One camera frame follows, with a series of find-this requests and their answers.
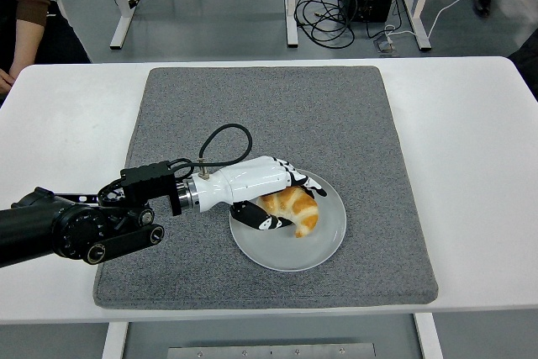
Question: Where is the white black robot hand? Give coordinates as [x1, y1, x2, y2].
[188, 155, 328, 233]

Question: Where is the golden croissant bread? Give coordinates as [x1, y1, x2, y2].
[256, 185, 319, 239]

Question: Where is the pale grey round plate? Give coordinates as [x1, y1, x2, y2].
[229, 167, 348, 272]

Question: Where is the grey metal plate with screws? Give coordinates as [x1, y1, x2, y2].
[166, 342, 377, 359]

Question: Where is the grey fabric mat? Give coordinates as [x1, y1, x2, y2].
[92, 65, 439, 310]

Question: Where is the white desk leg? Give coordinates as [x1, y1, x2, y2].
[109, 0, 143, 50]
[283, 0, 300, 48]
[401, 0, 434, 52]

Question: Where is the grey floor socket box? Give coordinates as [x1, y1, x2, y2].
[373, 34, 400, 57]

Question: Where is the white table leg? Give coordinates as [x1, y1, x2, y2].
[102, 323, 129, 359]
[414, 312, 445, 359]

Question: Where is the person's hand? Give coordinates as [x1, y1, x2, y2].
[0, 66, 18, 98]

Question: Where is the dark rounded object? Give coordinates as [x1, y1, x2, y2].
[507, 29, 538, 102]

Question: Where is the coiled black cable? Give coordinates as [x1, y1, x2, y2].
[293, 0, 356, 50]

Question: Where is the white cable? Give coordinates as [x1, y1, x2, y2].
[384, 0, 476, 40]

